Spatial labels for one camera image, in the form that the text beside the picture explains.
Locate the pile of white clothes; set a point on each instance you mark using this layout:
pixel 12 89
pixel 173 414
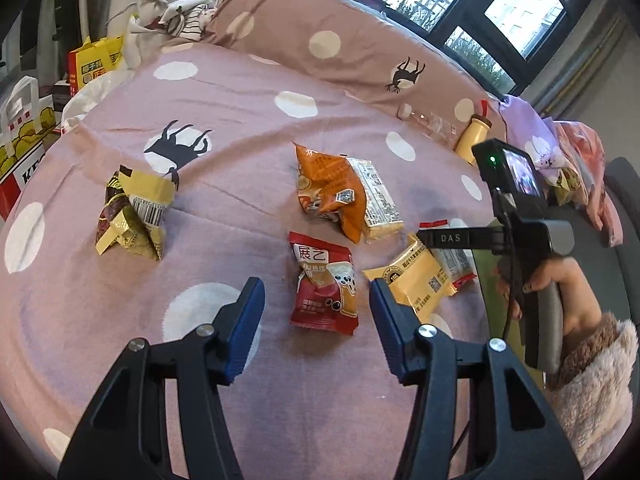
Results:
pixel 160 20

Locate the white and red snack packet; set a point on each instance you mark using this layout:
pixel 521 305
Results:
pixel 452 260

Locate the cream snack packet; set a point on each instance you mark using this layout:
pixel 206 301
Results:
pixel 377 200

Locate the purple floral cloth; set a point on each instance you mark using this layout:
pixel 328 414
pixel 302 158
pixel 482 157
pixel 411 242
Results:
pixel 530 130

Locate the clear plastic bottle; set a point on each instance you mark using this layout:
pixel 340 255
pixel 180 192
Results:
pixel 430 122

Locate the dark furniture panel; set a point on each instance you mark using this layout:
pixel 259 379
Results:
pixel 67 5

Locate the grey sofa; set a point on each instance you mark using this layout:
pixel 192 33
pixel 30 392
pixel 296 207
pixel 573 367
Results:
pixel 622 210

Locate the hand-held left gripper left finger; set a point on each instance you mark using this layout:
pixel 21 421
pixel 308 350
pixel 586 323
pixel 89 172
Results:
pixel 245 330

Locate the yellow snack packet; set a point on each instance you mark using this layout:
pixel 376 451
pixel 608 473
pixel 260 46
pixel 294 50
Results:
pixel 417 280

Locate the person's right hand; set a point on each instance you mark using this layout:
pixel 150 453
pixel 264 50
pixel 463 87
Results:
pixel 577 295

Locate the pink patterned cloth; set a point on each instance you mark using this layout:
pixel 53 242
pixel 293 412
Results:
pixel 590 170

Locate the person's right forearm fluffy sleeve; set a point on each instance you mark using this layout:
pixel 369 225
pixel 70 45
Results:
pixel 595 400

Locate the gold and brown snack packet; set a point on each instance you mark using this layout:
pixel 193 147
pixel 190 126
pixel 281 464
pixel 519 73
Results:
pixel 132 210

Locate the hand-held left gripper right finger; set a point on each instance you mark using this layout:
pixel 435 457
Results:
pixel 387 330

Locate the pink dotted pillow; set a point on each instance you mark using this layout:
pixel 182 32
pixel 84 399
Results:
pixel 360 25

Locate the yellow red box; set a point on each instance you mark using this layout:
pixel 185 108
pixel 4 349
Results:
pixel 92 62

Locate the yellow drink bottle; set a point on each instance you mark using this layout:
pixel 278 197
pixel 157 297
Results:
pixel 474 135

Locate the black framed window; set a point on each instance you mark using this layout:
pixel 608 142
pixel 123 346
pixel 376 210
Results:
pixel 467 0

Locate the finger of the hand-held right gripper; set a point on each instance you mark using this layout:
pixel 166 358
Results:
pixel 428 238

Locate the white and red paper bag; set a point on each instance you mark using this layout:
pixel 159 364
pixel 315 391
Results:
pixel 22 135

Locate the white plastic bag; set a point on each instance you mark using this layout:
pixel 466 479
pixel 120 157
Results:
pixel 95 95

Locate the orange snack packet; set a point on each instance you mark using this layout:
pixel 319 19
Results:
pixel 327 185

